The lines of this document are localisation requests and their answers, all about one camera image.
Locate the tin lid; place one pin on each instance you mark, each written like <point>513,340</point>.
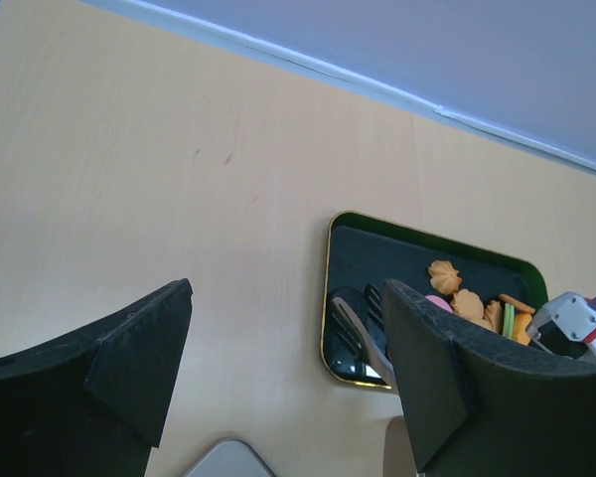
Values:
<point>231,457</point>

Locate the orange dotted cookie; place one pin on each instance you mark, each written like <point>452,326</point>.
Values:
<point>519,306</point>

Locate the orange swirl cookie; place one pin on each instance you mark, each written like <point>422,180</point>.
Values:
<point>444,277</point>

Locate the orange leaf cookie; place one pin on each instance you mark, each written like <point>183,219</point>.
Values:
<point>467,305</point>

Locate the pink round cookie lower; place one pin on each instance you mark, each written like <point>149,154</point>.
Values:
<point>440,302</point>

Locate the metal tongs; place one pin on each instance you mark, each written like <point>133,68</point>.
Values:
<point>354,343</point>

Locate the green round cookie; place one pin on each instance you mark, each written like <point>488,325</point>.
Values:
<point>509,320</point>

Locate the black cookie tray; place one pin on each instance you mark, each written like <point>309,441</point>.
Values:
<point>363,252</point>

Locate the tan round cookie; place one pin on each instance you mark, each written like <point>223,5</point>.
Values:
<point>519,333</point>

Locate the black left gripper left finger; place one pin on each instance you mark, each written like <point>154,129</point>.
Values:
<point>94,401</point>

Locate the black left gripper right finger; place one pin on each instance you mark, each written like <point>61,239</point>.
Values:
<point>478,404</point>

